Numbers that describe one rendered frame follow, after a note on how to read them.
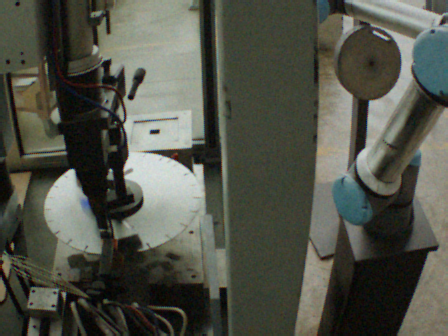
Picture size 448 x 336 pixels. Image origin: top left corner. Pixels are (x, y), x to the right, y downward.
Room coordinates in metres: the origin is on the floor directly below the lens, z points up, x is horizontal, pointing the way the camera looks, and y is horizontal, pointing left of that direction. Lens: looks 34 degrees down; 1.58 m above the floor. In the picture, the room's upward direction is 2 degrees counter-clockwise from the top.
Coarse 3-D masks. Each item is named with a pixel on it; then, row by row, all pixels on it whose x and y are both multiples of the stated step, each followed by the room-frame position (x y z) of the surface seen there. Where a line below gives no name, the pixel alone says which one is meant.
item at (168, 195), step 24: (144, 168) 0.95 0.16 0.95; (168, 168) 0.94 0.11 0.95; (72, 192) 0.87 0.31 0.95; (144, 192) 0.86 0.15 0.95; (168, 192) 0.86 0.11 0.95; (192, 192) 0.86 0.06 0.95; (48, 216) 0.79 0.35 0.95; (72, 216) 0.79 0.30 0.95; (120, 216) 0.79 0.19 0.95; (144, 216) 0.79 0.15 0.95; (168, 216) 0.79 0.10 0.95; (192, 216) 0.79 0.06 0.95; (72, 240) 0.72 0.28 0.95; (96, 240) 0.72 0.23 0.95; (120, 240) 0.72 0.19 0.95; (144, 240) 0.72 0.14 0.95; (168, 240) 0.72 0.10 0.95
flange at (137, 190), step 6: (126, 180) 0.89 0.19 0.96; (132, 180) 0.89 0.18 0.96; (126, 186) 0.87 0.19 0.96; (132, 186) 0.87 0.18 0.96; (138, 186) 0.87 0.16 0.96; (138, 192) 0.85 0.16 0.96; (138, 198) 0.83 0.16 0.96; (132, 204) 0.81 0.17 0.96; (138, 204) 0.82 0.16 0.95; (114, 210) 0.80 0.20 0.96; (120, 210) 0.80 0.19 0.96; (126, 210) 0.80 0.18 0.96; (132, 210) 0.81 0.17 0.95
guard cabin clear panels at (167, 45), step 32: (96, 0) 1.30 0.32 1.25; (128, 0) 1.31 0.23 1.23; (160, 0) 1.31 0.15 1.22; (192, 0) 1.31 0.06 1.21; (128, 32) 1.31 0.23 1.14; (160, 32) 1.31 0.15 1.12; (192, 32) 1.31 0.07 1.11; (128, 64) 1.31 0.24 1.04; (160, 64) 1.31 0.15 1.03; (192, 64) 1.31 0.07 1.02; (32, 96) 1.29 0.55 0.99; (160, 96) 1.31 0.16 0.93; (192, 96) 1.31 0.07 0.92; (32, 128) 1.29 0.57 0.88; (192, 128) 1.31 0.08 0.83
